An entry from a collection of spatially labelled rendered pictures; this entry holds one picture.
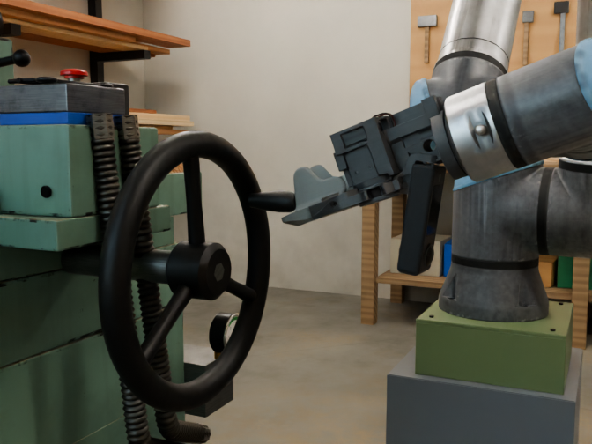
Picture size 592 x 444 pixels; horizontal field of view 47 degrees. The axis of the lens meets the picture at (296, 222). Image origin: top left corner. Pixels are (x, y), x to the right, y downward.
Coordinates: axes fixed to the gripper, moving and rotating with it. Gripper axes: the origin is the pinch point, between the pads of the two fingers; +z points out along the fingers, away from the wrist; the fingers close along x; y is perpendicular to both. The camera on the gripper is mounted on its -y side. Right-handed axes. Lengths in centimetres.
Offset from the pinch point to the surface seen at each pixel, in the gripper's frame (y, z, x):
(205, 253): -0.4, 4.7, 12.1
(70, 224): 6.3, 13.0, 20.0
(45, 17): 141, 183, -182
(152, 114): 101, 201, -267
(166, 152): 9.5, 2.1, 16.9
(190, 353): -13.1, 32.1, -15.3
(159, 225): 4.7, 13.5, 6.3
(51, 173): 11.7, 13.5, 19.8
